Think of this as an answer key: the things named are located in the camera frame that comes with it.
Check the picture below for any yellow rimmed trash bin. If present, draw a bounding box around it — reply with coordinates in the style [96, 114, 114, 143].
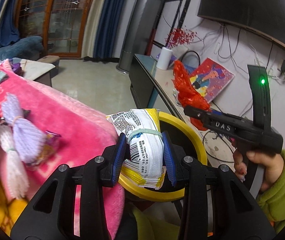
[119, 112, 207, 202]

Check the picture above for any pink cartoon blanket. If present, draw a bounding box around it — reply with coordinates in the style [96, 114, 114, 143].
[0, 60, 117, 235]

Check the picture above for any dark blue curtain right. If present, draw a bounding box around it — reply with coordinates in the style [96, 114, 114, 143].
[93, 0, 125, 59]

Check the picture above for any white yellow snack bag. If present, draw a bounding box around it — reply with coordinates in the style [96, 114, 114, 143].
[106, 108, 166, 190]

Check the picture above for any blue grey sofa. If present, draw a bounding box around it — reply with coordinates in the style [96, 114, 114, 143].
[0, 36, 44, 61]

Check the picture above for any silver tower air conditioner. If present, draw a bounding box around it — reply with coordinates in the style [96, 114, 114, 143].
[116, 0, 164, 74]

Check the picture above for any wooden glass balcony door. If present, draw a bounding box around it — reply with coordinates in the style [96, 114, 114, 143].
[14, 0, 93, 58]

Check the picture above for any red mesh bag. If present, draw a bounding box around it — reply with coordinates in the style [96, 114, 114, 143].
[172, 60, 212, 131]

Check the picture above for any dark blue curtain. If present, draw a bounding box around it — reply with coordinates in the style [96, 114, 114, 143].
[0, 0, 19, 47]
[93, 0, 125, 59]

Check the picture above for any white low coffee table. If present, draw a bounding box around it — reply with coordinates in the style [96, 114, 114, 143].
[20, 59, 55, 87]

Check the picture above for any red berry branch decoration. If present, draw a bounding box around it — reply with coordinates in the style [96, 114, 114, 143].
[165, 28, 197, 48]

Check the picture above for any colourful painting canvas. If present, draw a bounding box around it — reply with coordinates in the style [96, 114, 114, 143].
[189, 58, 235, 103]

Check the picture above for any dark blue curtain left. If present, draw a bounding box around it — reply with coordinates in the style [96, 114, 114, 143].
[0, 0, 19, 47]

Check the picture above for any green fleece sleeve forearm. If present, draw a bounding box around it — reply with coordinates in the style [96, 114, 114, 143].
[256, 150, 285, 233]

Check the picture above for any black tv cabinet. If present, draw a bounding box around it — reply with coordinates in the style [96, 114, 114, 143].
[129, 54, 235, 168]

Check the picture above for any person's right hand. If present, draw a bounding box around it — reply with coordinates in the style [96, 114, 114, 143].
[232, 140, 285, 192]

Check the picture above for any round grey stool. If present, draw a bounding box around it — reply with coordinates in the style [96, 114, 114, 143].
[38, 55, 60, 78]

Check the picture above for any purple white knitted pouch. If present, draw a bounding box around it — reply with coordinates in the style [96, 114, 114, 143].
[1, 93, 46, 165]

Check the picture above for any white paper roll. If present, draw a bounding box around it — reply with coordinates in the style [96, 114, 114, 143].
[156, 47, 173, 70]

